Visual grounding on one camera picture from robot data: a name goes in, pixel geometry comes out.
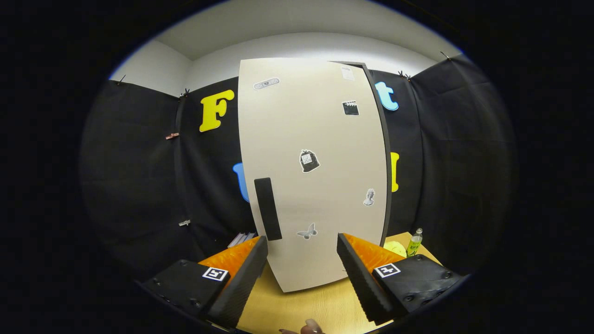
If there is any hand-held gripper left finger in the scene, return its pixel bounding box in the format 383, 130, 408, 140
138, 235, 270, 330

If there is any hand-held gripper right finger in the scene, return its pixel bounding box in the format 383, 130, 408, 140
336, 232, 467, 326

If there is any black door handle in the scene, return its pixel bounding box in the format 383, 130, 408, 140
253, 177, 283, 241

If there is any grey shoe cabinet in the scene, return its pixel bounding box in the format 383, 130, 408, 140
332, 60, 394, 247

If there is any yellow plush toy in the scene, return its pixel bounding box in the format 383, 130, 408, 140
383, 241, 408, 258

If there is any green drink bottle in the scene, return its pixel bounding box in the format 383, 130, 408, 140
407, 228, 424, 257

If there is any black backdrop cloth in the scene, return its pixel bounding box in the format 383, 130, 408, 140
79, 53, 518, 283

